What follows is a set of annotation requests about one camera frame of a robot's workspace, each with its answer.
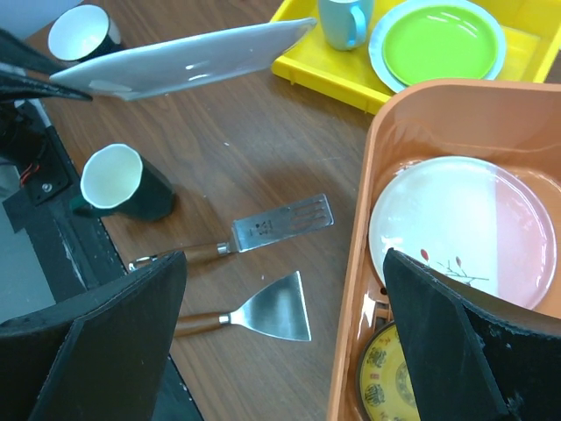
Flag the small white dish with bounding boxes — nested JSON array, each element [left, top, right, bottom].
[[47, 4, 124, 62]]

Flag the solid spatula wooden handle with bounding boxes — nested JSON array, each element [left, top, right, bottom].
[[174, 271, 312, 342]]

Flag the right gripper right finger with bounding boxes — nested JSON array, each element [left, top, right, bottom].
[[383, 249, 560, 420]]

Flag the red and teal plate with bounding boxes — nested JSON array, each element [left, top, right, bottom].
[[49, 18, 317, 101]]

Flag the slotted spatula wooden handle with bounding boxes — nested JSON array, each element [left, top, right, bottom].
[[128, 193, 336, 271]]

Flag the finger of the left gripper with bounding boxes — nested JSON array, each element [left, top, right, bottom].
[[1, 62, 93, 103], [0, 29, 65, 75]]

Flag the white cup green handle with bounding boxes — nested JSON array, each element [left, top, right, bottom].
[[69, 143, 175, 221]]

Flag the pink and cream plate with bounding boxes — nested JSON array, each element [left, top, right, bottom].
[[368, 156, 557, 310]]

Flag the orange plastic dish bin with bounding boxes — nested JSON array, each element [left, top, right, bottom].
[[328, 79, 560, 420]]

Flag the light blue mug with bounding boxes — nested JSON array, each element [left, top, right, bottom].
[[317, 0, 375, 51]]

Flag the yellow patterned plate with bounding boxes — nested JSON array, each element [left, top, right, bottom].
[[357, 322, 420, 421]]

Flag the lime green plate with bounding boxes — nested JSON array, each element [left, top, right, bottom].
[[382, 4, 500, 86]]

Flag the yellow plastic tray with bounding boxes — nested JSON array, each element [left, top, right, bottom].
[[272, 0, 560, 114]]

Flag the white scalloped plate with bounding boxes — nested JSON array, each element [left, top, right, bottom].
[[368, 1, 507, 92]]

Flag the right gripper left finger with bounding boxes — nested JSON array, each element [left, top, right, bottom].
[[1, 252, 188, 420]]

